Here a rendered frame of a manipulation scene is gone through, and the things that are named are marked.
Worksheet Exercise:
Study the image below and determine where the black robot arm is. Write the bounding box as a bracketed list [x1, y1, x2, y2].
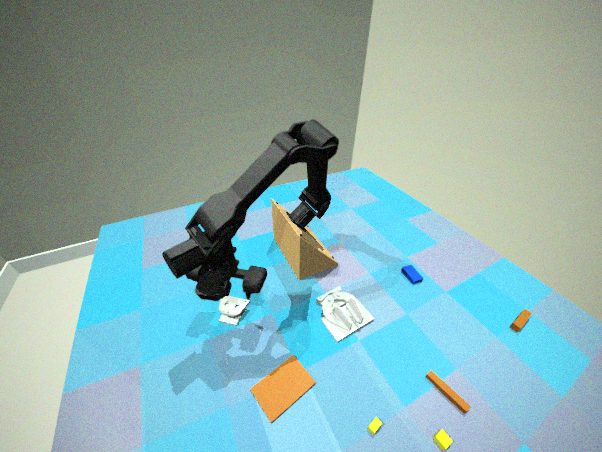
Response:
[162, 120, 339, 302]

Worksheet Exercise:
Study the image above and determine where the small blue rectangular block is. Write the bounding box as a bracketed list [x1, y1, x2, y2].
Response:
[401, 265, 423, 285]

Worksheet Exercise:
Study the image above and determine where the orange rectangular bar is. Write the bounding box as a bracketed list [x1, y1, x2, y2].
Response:
[425, 370, 470, 414]

